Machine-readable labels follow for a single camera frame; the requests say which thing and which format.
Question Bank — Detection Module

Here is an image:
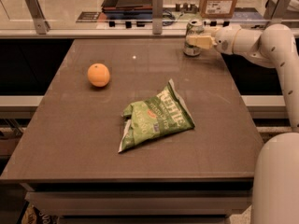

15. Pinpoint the cardboard box with label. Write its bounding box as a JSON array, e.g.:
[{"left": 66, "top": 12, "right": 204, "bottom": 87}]
[{"left": 200, "top": 0, "right": 237, "bottom": 19}]

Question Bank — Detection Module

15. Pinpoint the right metal glass bracket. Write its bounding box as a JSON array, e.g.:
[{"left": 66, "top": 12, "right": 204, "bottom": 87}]
[{"left": 263, "top": 0, "right": 299, "bottom": 29}]

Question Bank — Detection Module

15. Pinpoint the green kettle chips bag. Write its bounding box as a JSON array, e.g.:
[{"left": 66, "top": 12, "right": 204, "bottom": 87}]
[{"left": 119, "top": 79, "right": 195, "bottom": 153}]

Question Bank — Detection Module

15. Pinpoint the orange fruit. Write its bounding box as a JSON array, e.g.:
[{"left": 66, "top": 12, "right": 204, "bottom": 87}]
[{"left": 87, "top": 63, "right": 110, "bottom": 87}]

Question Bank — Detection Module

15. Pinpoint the metal glass bracket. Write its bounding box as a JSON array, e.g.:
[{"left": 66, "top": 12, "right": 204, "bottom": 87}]
[
  {"left": 152, "top": 0, "right": 164, "bottom": 35},
  {"left": 263, "top": 0, "right": 299, "bottom": 29},
  {"left": 25, "top": 0, "right": 50, "bottom": 35}
]

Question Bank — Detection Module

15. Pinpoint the snack bag under table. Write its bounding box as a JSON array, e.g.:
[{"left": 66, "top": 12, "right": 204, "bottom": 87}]
[{"left": 21, "top": 205, "right": 57, "bottom": 224}]

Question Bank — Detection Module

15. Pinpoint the middle metal glass bracket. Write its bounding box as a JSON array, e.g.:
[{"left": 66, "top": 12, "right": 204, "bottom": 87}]
[{"left": 152, "top": 0, "right": 164, "bottom": 35}]

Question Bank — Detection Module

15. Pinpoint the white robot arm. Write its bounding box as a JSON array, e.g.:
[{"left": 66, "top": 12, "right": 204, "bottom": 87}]
[{"left": 186, "top": 24, "right": 299, "bottom": 224}]

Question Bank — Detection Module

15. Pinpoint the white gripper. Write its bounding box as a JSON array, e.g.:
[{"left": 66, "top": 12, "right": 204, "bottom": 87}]
[{"left": 187, "top": 25, "right": 241, "bottom": 55}]

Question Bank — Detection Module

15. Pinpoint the left metal glass bracket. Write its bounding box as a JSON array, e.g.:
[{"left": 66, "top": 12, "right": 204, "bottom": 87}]
[{"left": 25, "top": 0, "right": 50, "bottom": 35}]

